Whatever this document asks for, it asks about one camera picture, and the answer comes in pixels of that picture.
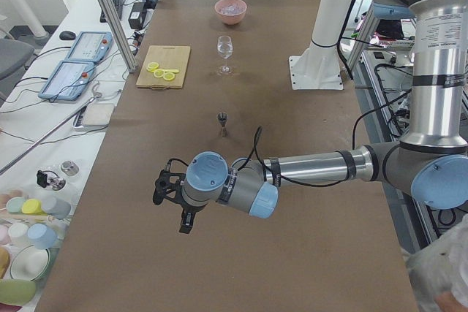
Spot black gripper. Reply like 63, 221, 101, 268
164, 172, 200, 234

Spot steel double jigger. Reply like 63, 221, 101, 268
217, 112, 228, 137

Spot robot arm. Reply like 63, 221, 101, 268
153, 0, 467, 233

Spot clear wine glass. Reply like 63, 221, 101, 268
217, 36, 233, 74

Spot pink bowl of ice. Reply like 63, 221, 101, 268
214, 0, 247, 26

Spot steel weight cylinder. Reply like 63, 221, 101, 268
60, 160, 80, 177

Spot white square box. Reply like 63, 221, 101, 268
81, 103, 115, 127

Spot light blue plastic cup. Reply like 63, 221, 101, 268
27, 224, 58, 249

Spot middle lemon slice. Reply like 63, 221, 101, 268
153, 69, 165, 78

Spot bamboo cutting board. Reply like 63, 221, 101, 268
136, 45, 191, 90

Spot far lemon slice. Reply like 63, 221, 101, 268
146, 61, 159, 72

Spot yellow plastic cup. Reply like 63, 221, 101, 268
21, 199, 44, 216

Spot white green-rimmed plate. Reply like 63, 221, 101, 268
10, 246, 50, 281

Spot long metal rod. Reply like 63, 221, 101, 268
0, 91, 103, 175

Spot near blue teach pendant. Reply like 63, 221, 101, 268
38, 60, 95, 102

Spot blue teach pendant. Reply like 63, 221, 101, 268
66, 31, 113, 63
38, 60, 95, 102

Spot far blue teach pendant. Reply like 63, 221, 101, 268
66, 31, 113, 63

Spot black power adapter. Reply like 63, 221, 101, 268
128, 2, 147, 30

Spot black computer mouse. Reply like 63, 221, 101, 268
59, 31, 76, 41

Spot black keyboard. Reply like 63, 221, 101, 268
99, 0, 124, 23

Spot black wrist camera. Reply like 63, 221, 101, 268
152, 170, 176, 205

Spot lemon slice near handle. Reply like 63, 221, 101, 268
162, 72, 176, 82

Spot aluminium frame post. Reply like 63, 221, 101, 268
97, 0, 137, 73

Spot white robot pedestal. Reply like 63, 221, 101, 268
289, 0, 353, 90

